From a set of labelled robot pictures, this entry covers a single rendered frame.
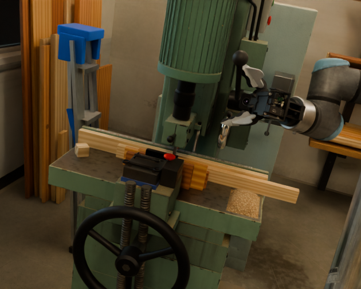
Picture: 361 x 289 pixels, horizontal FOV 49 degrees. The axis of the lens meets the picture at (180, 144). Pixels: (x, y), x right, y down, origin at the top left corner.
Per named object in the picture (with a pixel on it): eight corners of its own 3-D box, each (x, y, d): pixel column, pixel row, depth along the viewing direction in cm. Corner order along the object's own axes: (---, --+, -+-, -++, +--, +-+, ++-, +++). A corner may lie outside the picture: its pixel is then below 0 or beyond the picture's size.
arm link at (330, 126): (322, 108, 117) (314, 141, 117) (293, 97, 111) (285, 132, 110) (350, 109, 109) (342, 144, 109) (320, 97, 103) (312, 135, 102)
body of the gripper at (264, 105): (274, 85, 93) (308, 98, 100) (250, 85, 101) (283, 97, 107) (266, 117, 94) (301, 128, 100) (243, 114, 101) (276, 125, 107)
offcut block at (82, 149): (77, 157, 119) (78, 147, 117) (74, 152, 121) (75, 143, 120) (89, 156, 120) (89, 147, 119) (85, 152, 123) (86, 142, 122)
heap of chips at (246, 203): (226, 210, 105) (228, 201, 104) (231, 189, 117) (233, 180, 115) (258, 219, 104) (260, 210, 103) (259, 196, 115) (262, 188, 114)
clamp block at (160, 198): (109, 213, 100) (113, 181, 97) (128, 188, 113) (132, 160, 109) (165, 228, 98) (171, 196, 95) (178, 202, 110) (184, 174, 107)
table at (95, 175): (27, 199, 105) (27, 179, 103) (79, 156, 133) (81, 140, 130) (255, 264, 96) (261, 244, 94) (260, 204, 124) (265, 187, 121)
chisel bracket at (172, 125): (160, 148, 114) (164, 120, 111) (172, 133, 127) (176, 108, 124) (184, 154, 113) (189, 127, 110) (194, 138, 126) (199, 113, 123)
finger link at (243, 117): (232, 123, 91) (262, 108, 95) (218, 121, 96) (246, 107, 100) (236, 136, 92) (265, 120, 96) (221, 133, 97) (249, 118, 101)
